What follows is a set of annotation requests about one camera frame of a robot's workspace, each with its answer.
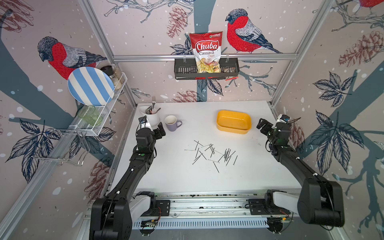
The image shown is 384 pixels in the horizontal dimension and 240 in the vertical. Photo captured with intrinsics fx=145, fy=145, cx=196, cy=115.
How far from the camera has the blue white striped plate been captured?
68 cm

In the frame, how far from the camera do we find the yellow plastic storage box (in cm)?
104

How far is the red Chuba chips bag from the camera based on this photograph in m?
0.81

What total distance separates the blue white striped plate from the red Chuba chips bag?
0.51 metres

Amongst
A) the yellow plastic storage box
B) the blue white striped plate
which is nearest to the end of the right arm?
the yellow plastic storage box

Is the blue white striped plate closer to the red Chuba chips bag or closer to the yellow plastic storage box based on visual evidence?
the red Chuba chips bag
